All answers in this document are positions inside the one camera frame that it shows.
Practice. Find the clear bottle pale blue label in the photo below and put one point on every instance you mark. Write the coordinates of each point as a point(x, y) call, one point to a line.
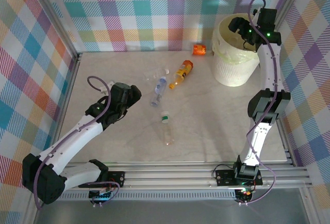
point(158, 91)

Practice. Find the orange juice bottle yellow label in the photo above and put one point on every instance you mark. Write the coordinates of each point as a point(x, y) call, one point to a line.
point(183, 69)

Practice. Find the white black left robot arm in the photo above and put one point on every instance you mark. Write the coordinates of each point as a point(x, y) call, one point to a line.
point(74, 136)

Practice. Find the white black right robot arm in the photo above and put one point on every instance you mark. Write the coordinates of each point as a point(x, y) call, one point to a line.
point(269, 66)

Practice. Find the yellow-green plastic bin liner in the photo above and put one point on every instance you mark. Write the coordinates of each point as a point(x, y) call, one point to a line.
point(227, 38)

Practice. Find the white ribbed plastic bin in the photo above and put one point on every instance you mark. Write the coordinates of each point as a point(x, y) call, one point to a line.
point(232, 71)

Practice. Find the clear crushed bottle white cap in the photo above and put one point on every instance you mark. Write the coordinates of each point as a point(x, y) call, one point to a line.
point(156, 74)

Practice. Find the clear bottle green-banded white cap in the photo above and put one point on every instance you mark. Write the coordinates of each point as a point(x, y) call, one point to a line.
point(167, 133)

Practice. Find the left circuit board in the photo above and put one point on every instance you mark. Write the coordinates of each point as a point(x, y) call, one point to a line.
point(100, 195)

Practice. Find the circuit board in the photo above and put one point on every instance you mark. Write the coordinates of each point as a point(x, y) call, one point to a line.
point(100, 195)
point(245, 194)

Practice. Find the right circuit board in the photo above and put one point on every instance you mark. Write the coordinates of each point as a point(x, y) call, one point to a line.
point(245, 194)

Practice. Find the aluminium left side rail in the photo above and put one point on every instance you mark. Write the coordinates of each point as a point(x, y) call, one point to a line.
point(65, 100)

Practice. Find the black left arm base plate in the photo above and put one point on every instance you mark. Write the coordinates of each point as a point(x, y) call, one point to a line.
point(117, 178)

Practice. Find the aluminium left frame post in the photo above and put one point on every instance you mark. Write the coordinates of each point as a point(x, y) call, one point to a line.
point(54, 17)

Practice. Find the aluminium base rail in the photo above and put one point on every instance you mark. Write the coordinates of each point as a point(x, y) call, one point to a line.
point(167, 177)

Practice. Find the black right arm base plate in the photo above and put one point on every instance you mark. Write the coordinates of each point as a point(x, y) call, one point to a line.
point(224, 177)

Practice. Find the aluminium right side rail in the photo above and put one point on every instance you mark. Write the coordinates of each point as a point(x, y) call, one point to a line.
point(296, 154)

